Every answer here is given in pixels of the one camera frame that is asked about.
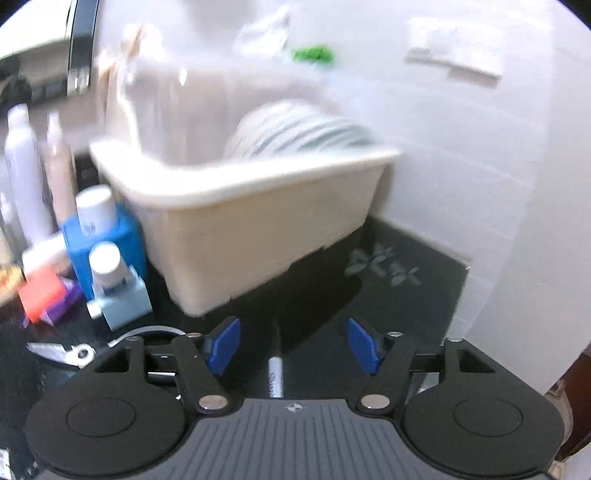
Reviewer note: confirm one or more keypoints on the clear plastic bag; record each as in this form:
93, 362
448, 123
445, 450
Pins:
184, 101

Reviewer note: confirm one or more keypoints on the striped round plates stack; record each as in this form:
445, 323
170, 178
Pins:
295, 131

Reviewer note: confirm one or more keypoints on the cream plastic bin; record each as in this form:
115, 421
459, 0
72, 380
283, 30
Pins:
240, 230

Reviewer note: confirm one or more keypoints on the green plastic item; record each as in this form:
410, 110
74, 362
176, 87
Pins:
314, 53

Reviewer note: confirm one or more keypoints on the white spray bottle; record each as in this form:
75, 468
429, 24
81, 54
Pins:
25, 175

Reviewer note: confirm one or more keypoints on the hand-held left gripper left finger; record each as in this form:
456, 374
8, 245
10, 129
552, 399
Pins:
223, 347

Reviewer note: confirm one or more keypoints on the blue bottle with white cap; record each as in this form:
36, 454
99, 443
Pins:
122, 240

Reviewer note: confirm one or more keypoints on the white paper sheet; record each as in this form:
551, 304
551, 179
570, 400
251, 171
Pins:
455, 46

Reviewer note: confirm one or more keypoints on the purple packet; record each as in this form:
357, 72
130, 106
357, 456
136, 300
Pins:
64, 307

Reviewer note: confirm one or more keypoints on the light blue bottle white cap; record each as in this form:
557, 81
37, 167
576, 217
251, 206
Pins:
127, 300

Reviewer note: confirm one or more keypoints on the beige spray bottle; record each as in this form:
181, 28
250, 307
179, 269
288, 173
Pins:
60, 175

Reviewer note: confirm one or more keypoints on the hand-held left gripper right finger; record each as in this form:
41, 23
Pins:
363, 347

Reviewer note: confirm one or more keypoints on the black marker pen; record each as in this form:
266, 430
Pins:
276, 369

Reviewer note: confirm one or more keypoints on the orange box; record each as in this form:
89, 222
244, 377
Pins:
40, 295

